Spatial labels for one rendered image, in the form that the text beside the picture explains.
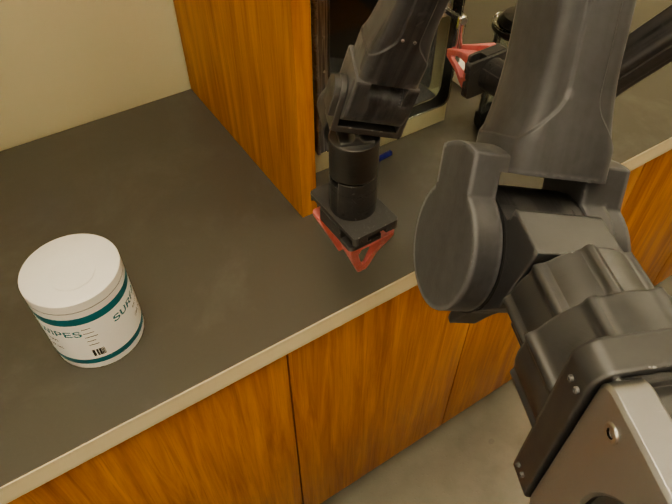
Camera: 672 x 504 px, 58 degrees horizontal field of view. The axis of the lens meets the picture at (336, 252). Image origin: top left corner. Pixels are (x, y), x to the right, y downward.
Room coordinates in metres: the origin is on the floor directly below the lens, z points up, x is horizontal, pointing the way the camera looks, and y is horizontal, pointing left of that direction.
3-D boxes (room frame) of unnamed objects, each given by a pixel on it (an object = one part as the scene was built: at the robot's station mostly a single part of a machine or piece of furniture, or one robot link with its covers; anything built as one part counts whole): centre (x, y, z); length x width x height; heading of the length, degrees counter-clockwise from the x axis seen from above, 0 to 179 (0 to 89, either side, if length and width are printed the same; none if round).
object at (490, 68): (0.90, -0.27, 1.14); 0.10 x 0.07 x 0.07; 123
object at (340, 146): (0.55, -0.02, 1.27); 0.07 x 0.06 x 0.07; 9
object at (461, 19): (1.00, -0.20, 1.17); 0.05 x 0.03 x 0.10; 33
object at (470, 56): (0.96, -0.24, 1.14); 0.09 x 0.07 x 0.07; 33
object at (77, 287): (0.52, 0.35, 1.02); 0.13 x 0.13 x 0.15
